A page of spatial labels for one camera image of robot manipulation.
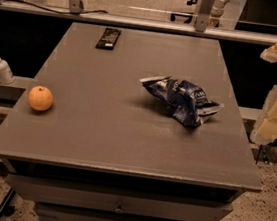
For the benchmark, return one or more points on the black rxbar chocolate bar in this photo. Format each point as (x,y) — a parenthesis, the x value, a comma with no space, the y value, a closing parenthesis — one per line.
(108,39)

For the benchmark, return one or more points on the orange fruit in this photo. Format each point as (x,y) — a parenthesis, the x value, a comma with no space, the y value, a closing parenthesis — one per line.
(40,98)

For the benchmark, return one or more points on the blue crumpled chip bag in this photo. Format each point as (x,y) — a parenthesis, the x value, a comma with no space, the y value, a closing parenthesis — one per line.
(186,102)

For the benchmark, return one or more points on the white pump bottle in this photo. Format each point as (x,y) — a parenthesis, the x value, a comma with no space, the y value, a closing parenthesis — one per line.
(6,75)

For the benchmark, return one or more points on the grey drawer cabinet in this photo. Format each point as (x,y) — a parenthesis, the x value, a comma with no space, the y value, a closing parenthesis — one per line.
(108,151)

